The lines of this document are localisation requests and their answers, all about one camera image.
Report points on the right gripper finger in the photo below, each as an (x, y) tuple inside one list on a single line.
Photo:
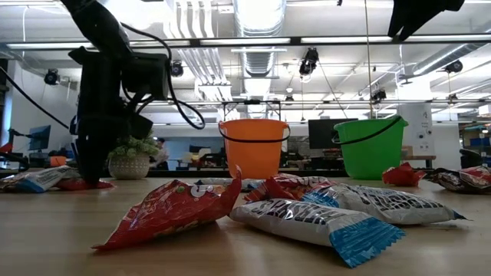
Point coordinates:
[(399, 23), (412, 25)]

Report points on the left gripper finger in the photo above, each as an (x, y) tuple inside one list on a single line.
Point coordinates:
[(94, 161)]

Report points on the red Skittles candy bag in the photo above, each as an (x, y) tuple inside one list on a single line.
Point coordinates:
[(268, 191), (403, 176), (172, 211), (479, 172), (303, 180)]

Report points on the brown chocolate candy bar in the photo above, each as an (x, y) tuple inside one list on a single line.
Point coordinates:
[(449, 180)]

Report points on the orange bin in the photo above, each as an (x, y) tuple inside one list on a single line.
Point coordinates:
[(57, 161)]

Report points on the artificial green potted plant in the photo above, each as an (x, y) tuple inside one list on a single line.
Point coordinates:
[(130, 166)]

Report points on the black ceiling fixture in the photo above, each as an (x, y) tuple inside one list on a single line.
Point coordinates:
[(51, 76), (454, 66), (308, 63), (177, 69), (379, 96)]

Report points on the small black monitor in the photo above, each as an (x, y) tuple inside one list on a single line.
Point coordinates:
[(40, 138)]

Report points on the person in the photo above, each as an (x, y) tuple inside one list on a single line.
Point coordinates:
[(162, 155)]

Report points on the wooden desk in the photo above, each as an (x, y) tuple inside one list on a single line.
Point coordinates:
[(418, 156)]

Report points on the blue storage bins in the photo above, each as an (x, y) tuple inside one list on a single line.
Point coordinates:
[(481, 142)]

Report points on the black computer monitor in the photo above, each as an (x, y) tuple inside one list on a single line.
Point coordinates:
[(320, 134)]

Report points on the green plastic bucket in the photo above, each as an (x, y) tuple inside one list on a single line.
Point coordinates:
[(368, 161)]

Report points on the black office chair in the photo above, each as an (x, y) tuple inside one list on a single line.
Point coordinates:
[(470, 159)]

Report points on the orange plastic bucket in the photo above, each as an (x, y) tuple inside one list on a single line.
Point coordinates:
[(253, 157)]

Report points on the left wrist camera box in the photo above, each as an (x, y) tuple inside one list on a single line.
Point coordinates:
[(147, 76)]

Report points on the silver ventilation duct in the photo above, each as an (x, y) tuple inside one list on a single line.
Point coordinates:
[(259, 63)]

